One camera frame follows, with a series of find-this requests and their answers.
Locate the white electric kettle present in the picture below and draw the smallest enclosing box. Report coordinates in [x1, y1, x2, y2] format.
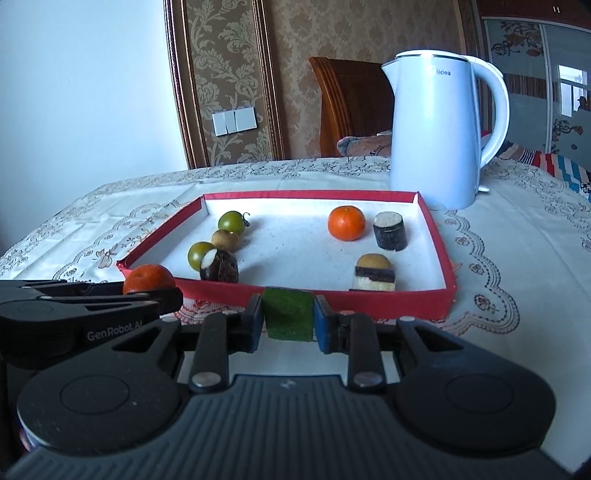
[381, 50, 510, 210]

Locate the patterned blanket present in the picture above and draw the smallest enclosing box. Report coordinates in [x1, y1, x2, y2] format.
[336, 131, 393, 158]

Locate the floral sliding-door wardrobe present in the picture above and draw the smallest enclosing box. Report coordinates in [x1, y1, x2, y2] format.
[475, 0, 591, 160]

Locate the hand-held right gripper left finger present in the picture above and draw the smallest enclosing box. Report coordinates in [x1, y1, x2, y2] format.
[111, 292, 265, 394]

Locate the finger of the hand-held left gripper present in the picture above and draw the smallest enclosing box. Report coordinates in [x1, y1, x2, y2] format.
[60, 286, 184, 319]
[0, 278, 125, 296]

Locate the brown kiwi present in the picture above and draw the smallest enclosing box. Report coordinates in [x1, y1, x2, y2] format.
[356, 253, 393, 271]

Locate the golden wall moulding frame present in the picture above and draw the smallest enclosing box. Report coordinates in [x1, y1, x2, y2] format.
[163, 0, 284, 171]

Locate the wooden chair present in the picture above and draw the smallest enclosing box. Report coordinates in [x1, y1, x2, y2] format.
[308, 56, 393, 158]

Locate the red cardboard tray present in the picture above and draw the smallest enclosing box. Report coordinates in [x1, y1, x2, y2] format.
[116, 190, 458, 319]

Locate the green cucumber piece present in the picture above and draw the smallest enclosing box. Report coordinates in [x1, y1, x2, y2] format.
[262, 286, 317, 343]

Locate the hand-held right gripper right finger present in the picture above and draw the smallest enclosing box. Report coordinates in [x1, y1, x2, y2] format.
[313, 295, 467, 391]

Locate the striped bedding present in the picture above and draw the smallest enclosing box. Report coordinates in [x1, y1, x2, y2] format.
[496, 141, 591, 201]

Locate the small brown longan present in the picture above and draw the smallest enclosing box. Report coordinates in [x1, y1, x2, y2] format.
[211, 229, 241, 252]

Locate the green tomato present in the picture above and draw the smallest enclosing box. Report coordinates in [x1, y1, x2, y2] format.
[218, 210, 251, 234]
[187, 241, 218, 271]

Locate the floral lace tablecloth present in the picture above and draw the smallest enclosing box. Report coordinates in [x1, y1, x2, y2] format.
[0, 157, 591, 480]

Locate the orange mandarin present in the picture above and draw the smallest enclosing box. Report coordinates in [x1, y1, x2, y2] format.
[328, 205, 366, 241]
[122, 264, 177, 295]

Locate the white wall switch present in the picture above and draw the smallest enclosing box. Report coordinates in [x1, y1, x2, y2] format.
[212, 107, 258, 137]

